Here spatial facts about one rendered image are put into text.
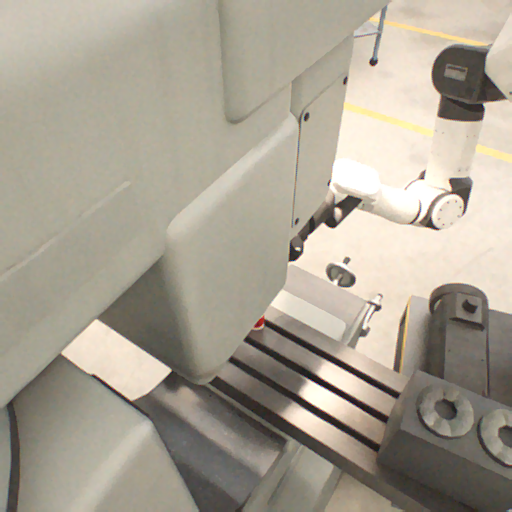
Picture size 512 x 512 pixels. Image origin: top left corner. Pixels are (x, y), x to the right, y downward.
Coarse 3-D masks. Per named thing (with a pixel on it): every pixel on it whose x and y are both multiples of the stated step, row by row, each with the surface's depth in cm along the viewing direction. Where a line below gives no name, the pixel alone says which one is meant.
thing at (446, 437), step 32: (416, 384) 75; (448, 384) 75; (416, 416) 71; (448, 416) 71; (480, 416) 71; (384, 448) 78; (416, 448) 72; (448, 448) 68; (480, 448) 68; (416, 480) 81; (448, 480) 75; (480, 480) 69
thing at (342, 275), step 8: (328, 264) 152; (336, 264) 149; (344, 264) 149; (328, 272) 154; (336, 272) 153; (344, 272) 150; (352, 272) 148; (336, 280) 150; (344, 280) 153; (352, 280) 150
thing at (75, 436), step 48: (48, 384) 29; (96, 384) 30; (0, 432) 24; (48, 432) 27; (96, 432) 27; (144, 432) 27; (0, 480) 23; (48, 480) 25; (96, 480) 25; (144, 480) 30
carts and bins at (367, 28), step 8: (384, 8) 351; (384, 16) 356; (368, 24) 375; (360, 32) 363; (368, 32) 363; (376, 32) 364; (376, 40) 372; (376, 48) 376; (376, 56) 382; (376, 64) 388
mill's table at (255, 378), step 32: (288, 320) 105; (256, 352) 100; (288, 352) 100; (320, 352) 102; (352, 352) 100; (224, 384) 97; (256, 384) 94; (288, 384) 94; (320, 384) 97; (352, 384) 94; (384, 384) 95; (288, 416) 90; (320, 416) 92; (352, 416) 90; (384, 416) 91; (320, 448) 89; (352, 448) 86; (384, 480) 82
